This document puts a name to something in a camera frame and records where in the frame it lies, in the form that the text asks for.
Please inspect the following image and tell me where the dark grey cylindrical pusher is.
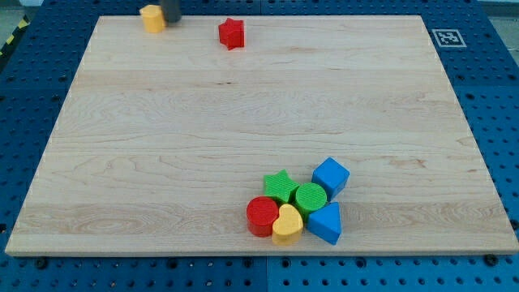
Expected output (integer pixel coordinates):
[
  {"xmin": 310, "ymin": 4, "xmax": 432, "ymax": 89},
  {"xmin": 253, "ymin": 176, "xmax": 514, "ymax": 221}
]
[{"xmin": 159, "ymin": 0, "xmax": 182, "ymax": 23}]

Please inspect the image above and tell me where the red star block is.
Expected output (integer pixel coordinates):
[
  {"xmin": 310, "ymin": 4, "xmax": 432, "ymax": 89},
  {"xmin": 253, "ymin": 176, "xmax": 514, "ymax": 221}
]
[{"xmin": 218, "ymin": 18, "xmax": 246, "ymax": 50}]

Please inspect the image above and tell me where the blue cube block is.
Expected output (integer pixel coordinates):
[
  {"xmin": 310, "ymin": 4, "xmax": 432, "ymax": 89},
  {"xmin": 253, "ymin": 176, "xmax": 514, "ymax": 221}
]
[{"xmin": 311, "ymin": 157, "xmax": 350, "ymax": 201}]

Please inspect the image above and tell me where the green star block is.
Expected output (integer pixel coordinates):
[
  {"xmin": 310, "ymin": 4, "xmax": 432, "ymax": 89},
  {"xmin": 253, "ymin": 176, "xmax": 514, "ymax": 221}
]
[{"xmin": 264, "ymin": 170, "xmax": 300, "ymax": 204}]

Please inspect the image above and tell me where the yellow black hazard tape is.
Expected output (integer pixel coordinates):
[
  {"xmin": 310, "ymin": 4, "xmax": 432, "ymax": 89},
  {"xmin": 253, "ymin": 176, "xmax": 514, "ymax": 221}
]
[{"xmin": 1, "ymin": 15, "xmax": 30, "ymax": 59}]

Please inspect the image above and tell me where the white fiducial marker tag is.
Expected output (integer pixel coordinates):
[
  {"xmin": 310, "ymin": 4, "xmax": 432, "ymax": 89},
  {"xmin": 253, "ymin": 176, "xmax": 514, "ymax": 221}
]
[{"xmin": 432, "ymin": 28, "xmax": 466, "ymax": 48}]

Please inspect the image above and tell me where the red cylinder block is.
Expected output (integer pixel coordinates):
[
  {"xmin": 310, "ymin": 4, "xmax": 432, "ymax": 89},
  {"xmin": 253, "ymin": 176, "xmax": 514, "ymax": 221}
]
[{"xmin": 246, "ymin": 196, "xmax": 279, "ymax": 237}]

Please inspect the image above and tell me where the blue triangle block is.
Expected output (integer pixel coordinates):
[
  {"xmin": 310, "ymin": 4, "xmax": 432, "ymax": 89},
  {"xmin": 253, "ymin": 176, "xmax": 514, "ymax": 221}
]
[{"xmin": 307, "ymin": 202, "xmax": 342, "ymax": 245}]

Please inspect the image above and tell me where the wooden board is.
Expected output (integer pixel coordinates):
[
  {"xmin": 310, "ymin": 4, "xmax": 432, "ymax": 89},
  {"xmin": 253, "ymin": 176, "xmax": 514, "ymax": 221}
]
[{"xmin": 6, "ymin": 15, "xmax": 518, "ymax": 257}]

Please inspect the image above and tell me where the yellow heart block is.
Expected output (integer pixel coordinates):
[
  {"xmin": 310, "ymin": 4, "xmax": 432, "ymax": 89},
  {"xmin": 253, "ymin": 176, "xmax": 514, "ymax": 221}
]
[{"xmin": 272, "ymin": 204, "xmax": 303, "ymax": 246}]

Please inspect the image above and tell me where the yellow hexagon block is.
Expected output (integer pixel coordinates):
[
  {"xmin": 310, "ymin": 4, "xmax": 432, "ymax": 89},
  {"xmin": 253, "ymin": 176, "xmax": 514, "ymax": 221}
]
[{"xmin": 139, "ymin": 5, "xmax": 166, "ymax": 33}]

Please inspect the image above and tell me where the green cylinder block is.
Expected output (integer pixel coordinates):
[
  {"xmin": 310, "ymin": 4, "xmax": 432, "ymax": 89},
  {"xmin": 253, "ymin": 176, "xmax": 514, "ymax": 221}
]
[{"xmin": 294, "ymin": 182, "xmax": 328, "ymax": 222}]

